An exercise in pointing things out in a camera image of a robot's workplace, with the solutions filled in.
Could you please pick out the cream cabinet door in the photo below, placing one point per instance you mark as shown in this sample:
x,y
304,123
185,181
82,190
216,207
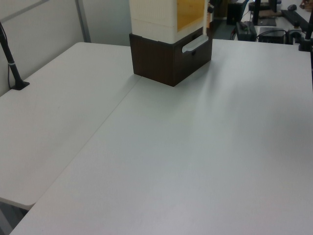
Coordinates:
x,y
205,17

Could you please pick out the cream plastic cabinet body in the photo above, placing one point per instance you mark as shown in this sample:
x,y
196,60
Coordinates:
x,y
154,19

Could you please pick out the black cabinet in background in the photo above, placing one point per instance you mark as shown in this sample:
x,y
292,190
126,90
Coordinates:
x,y
234,13

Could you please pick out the dark brown drawer box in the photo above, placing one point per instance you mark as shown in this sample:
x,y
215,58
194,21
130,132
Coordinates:
x,y
156,61

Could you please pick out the black box device green label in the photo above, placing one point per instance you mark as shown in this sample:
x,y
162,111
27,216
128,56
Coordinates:
x,y
245,30

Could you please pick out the black monitor stand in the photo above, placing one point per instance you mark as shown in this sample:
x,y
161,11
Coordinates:
x,y
256,12

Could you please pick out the black computer mouse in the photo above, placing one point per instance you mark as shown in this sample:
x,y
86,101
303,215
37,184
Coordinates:
x,y
292,7

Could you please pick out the grey partition frame post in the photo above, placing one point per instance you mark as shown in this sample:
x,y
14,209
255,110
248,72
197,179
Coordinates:
x,y
84,22

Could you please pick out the black camera pole with clamp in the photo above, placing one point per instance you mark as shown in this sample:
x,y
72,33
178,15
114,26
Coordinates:
x,y
13,68

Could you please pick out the black jointed camera mount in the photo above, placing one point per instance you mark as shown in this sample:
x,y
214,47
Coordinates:
x,y
305,42

